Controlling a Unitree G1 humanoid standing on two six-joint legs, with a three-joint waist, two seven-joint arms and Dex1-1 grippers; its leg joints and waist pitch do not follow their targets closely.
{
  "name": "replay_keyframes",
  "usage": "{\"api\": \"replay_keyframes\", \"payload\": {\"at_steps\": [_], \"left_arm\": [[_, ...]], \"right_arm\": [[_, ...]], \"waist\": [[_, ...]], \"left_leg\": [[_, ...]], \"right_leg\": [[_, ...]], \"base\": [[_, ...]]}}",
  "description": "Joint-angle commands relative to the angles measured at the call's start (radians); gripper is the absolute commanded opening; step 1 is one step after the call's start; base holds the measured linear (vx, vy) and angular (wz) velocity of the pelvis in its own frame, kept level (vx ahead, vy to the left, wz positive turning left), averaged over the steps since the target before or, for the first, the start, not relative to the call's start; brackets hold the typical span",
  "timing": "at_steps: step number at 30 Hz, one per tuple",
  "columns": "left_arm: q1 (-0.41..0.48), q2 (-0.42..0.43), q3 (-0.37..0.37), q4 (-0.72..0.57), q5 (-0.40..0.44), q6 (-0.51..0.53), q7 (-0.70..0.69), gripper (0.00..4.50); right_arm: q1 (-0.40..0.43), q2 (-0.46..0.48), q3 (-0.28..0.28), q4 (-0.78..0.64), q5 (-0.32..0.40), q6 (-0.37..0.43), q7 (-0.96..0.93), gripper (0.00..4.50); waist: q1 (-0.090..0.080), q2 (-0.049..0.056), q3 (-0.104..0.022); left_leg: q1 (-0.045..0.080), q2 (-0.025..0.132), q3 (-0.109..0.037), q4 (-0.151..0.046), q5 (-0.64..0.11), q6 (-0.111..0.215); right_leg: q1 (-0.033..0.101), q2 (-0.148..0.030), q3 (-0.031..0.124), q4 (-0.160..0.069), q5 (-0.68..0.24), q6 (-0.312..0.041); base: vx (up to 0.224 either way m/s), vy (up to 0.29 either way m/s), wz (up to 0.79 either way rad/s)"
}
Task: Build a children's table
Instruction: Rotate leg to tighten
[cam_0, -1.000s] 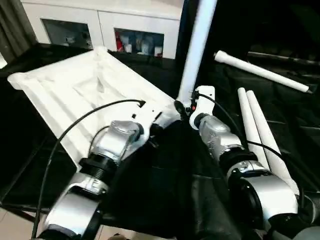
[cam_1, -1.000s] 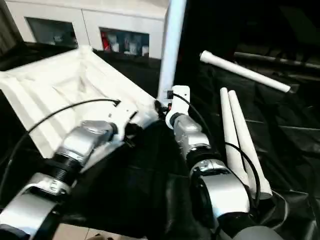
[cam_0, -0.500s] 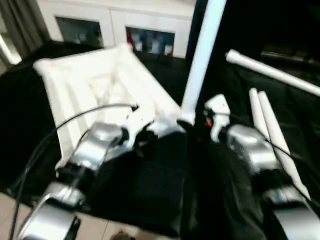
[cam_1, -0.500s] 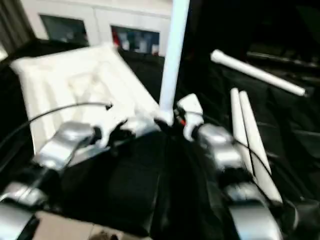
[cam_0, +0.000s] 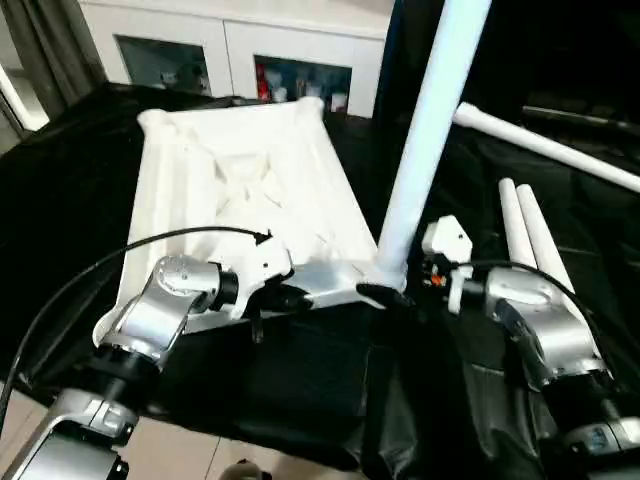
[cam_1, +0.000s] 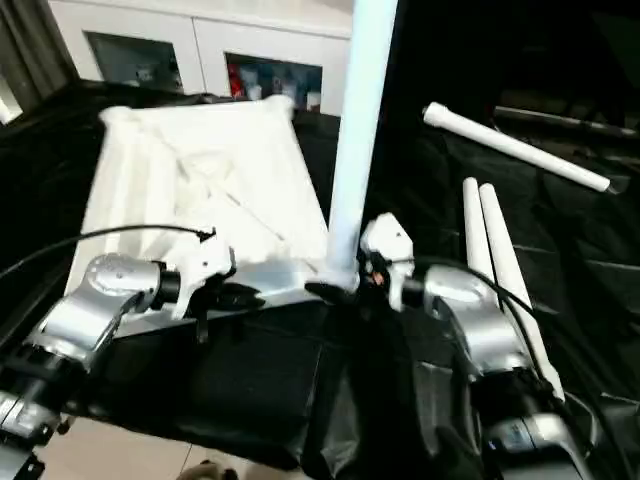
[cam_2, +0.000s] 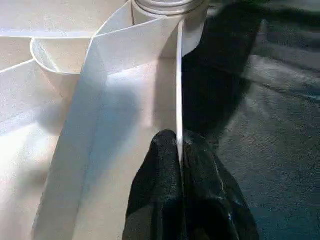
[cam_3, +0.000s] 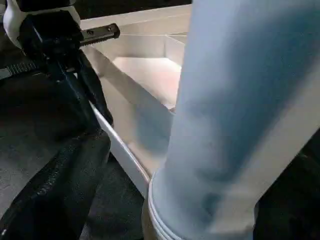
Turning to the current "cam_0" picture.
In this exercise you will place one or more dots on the white plastic table leg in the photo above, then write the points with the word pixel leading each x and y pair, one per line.
pixel 430 125
pixel 515 220
pixel 540 142
pixel 542 235

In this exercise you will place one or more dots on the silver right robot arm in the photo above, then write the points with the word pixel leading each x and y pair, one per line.
pixel 540 320

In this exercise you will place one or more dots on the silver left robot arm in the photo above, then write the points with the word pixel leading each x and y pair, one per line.
pixel 160 295

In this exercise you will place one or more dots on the white bottle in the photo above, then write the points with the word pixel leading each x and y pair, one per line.
pixel 278 90

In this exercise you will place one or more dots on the red package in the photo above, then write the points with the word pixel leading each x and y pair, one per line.
pixel 261 80

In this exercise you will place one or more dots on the black work mat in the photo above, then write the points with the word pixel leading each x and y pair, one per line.
pixel 65 190

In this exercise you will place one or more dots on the white glass-door cabinet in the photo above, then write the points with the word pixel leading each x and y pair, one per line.
pixel 225 35

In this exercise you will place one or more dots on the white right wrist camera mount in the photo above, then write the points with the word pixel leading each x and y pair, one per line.
pixel 447 237

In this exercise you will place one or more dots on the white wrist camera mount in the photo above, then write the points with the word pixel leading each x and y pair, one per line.
pixel 447 237
pixel 265 260

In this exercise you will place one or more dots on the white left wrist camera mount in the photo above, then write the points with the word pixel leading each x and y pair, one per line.
pixel 265 260

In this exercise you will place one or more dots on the dark metal rail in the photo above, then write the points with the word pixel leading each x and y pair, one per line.
pixel 575 116

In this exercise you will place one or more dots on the white window frame bar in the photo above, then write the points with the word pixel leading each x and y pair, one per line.
pixel 20 100

